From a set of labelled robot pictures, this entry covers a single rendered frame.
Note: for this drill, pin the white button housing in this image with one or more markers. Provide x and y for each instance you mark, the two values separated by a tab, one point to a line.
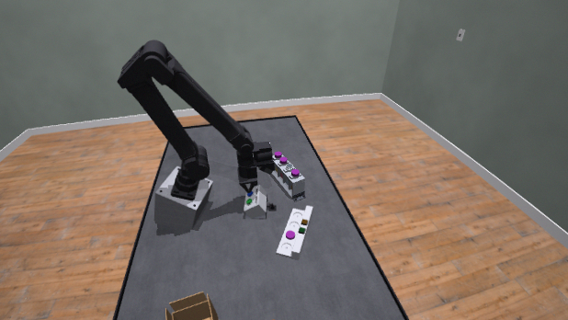
256	204

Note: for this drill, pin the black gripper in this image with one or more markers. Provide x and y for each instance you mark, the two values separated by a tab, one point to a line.
243	177

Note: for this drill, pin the white tray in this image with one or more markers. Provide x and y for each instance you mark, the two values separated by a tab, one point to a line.
291	248

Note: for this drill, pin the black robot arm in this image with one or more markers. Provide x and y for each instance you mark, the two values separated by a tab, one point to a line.
155	61

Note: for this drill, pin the brown cardboard box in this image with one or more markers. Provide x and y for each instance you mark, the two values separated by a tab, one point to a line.
196	308

